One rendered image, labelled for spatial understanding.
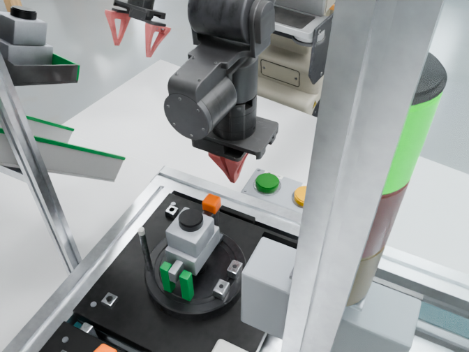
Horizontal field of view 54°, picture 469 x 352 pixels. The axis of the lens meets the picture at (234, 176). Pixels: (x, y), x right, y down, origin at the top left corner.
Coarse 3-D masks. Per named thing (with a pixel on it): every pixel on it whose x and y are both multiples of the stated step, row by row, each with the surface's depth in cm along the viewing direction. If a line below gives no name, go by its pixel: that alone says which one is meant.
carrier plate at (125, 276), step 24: (240, 240) 69; (120, 264) 66; (144, 264) 66; (96, 288) 63; (120, 288) 63; (144, 288) 63; (96, 312) 60; (120, 312) 60; (144, 312) 60; (240, 312) 60; (120, 336) 58; (144, 336) 58; (168, 336) 58; (192, 336) 58; (216, 336) 58; (240, 336) 58; (264, 336) 58
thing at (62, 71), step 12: (60, 60) 60; (12, 72) 52; (24, 72) 53; (36, 72) 54; (48, 72) 56; (60, 72) 57; (72, 72) 58; (24, 84) 54; (36, 84) 55; (48, 84) 56
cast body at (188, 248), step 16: (176, 224) 56; (192, 224) 55; (208, 224) 56; (176, 240) 55; (192, 240) 54; (208, 240) 57; (176, 256) 57; (192, 256) 56; (208, 256) 59; (176, 272) 56; (192, 272) 57
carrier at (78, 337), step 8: (64, 328) 59; (72, 328) 59; (56, 336) 58; (64, 336) 58; (72, 336) 58; (80, 336) 58; (88, 336) 58; (48, 344) 57; (56, 344) 57; (64, 344) 57; (72, 344) 57; (80, 344) 57; (88, 344) 57; (96, 344) 57
